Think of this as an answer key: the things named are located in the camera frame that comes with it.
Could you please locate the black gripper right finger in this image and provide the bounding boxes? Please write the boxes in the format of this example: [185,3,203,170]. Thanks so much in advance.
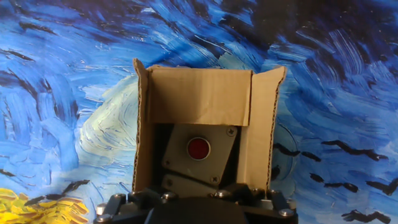
[211,182,299,224]

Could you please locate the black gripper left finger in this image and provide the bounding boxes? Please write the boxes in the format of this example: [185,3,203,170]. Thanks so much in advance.
[95,189,180,224]

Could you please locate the Van Gogh print cloth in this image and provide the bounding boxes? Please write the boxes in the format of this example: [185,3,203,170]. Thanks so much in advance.
[0,0,398,224]

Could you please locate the brown cardboard box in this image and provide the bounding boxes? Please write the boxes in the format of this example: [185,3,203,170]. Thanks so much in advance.
[132,58,287,192]

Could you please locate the grey red-button switch box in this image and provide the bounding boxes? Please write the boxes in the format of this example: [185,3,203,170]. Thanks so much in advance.
[161,123,239,186]

